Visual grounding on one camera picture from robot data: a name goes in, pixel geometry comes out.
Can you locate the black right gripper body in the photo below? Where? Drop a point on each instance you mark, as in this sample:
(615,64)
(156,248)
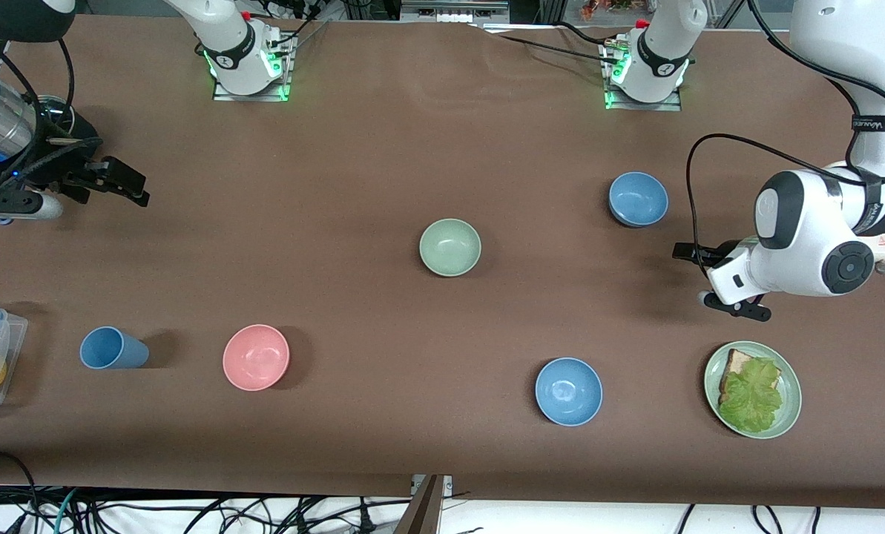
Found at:
(66,159)

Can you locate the blue bowl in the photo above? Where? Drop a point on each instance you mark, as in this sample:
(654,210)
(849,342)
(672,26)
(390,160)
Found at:
(568,391)
(639,196)

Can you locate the light green bowl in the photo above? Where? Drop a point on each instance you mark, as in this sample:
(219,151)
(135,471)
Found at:
(449,246)

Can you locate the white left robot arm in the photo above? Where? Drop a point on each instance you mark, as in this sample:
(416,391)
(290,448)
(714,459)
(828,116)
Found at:
(805,237)

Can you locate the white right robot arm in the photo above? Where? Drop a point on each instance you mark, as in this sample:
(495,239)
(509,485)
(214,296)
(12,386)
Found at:
(227,44)

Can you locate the pink bowl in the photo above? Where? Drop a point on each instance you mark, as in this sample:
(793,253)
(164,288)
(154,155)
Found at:
(255,357)

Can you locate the bread slice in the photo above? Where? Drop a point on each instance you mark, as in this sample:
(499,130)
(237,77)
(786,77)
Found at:
(737,362)

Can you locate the green lettuce leaf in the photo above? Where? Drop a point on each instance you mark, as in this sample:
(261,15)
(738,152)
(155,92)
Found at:
(752,397)

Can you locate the blue plastic cup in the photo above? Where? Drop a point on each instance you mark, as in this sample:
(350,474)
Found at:
(112,348)

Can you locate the light green plate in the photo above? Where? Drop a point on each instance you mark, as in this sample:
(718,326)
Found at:
(791,404)

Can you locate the brown table cover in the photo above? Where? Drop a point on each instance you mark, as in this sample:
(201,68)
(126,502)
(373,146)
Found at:
(442,148)

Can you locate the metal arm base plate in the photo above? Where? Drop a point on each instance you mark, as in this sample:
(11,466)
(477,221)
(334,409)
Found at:
(646,106)
(253,96)

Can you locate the aluminium frame rail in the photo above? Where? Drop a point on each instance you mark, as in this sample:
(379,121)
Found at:
(453,9)

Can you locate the grey table edge post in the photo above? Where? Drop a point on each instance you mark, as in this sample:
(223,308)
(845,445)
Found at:
(423,512)

